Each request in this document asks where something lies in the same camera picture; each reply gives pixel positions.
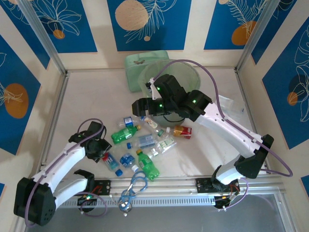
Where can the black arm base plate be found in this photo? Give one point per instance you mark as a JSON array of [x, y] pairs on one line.
[[103, 187], [204, 185]]

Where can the blue bottle cap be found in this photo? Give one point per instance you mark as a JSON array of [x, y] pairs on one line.
[[129, 145]]

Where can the clear flat plastic sleeve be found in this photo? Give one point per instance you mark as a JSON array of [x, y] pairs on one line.
[[237, 112]]

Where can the clear bottle white swirl label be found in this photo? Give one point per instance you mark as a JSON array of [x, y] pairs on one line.
[[150, 123]]

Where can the aluminium mounting rail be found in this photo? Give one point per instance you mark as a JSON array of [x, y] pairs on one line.
[[169, 186]]

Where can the clear ribbed plastic bottle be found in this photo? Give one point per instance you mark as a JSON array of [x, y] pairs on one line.
[[146, 140]]

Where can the aluminium frame post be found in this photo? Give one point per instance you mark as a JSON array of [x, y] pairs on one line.
[[258, 31], [40, 31]]

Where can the crushed green plastic bottle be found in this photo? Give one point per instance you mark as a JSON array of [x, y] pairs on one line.
[[123, 134]]

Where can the grey metal panel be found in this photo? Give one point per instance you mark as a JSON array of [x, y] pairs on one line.
[[181, 220]]

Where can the red blue label bottle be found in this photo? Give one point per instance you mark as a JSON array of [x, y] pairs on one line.
[[113, 165]]

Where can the green bottle yellow cap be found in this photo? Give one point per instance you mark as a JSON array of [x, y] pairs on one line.
[[148, 166]]

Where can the red yellow label bottle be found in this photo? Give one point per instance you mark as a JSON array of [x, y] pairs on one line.
[[182, 131]]

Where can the clear bottle green white label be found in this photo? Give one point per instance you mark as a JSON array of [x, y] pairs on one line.
[[166, 144]]

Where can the translucent bin with green liner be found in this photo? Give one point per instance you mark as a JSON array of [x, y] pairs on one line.
[[190, 79]]

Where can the blue stethoscope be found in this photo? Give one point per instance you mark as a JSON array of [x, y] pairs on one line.
[[124, 205]]

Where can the crushed blue label bottle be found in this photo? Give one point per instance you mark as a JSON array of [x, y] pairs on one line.
[[126, 159]]

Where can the aluminium table edge rail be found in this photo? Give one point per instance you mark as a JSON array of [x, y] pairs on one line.
[[63, 84], [242, 84]]

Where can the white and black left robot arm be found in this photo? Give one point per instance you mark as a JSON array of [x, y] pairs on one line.
[[60, 162]]

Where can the clear bottle blue white label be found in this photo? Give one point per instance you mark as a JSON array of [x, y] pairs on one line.
[[127, 120]]

